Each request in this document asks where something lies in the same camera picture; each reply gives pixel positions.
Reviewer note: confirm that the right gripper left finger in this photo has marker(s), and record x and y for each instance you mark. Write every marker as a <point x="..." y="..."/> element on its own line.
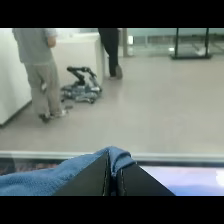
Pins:
<point x="91" y="180"/>

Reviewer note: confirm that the small grey mobile robot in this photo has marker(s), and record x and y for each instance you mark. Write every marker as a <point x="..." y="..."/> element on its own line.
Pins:
<point x="81" y="90"/>

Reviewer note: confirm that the blue T-shirt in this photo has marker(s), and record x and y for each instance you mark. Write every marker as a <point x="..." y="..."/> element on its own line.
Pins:
<point x="40" y="181"/>

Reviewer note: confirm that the silver frame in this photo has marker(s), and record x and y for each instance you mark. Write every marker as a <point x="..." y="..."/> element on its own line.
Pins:
<point x="186" y="156"/>

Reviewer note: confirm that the person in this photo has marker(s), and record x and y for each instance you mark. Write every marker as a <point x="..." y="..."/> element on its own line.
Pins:
<point x="38" y="66"/>

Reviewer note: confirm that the person's legs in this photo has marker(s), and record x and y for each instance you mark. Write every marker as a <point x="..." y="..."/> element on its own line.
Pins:
<point x="111" y="50"/>

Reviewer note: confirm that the black metal stand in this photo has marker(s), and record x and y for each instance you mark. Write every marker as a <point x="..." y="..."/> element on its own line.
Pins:
<point x="191" y="56"/>

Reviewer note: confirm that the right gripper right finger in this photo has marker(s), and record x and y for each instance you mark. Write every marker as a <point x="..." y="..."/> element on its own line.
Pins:
<point x="140" y="183"/>

